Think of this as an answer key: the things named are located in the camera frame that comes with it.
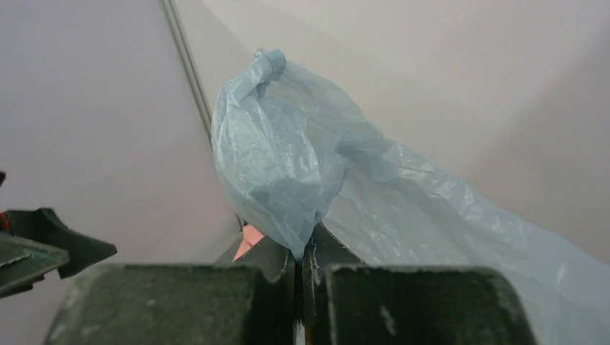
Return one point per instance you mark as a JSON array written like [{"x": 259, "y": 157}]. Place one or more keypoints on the pink cloth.
[{"x": 250, "y": 237}]

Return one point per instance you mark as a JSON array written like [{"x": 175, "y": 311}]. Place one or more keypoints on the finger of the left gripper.
[
  {"x": 25, "y": 262},
  {"x": 44, "y": 226}
]

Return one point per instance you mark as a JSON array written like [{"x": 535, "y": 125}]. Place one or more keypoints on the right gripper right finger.
[{"x": 346, "y": 301}]

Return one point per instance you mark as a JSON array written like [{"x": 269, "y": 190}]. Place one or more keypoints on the blue plastic trash bag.
[{"x": 293, "y": 150}]

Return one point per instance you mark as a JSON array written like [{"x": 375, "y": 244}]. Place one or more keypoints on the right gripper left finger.
[{"x": 249, "y": 301}]

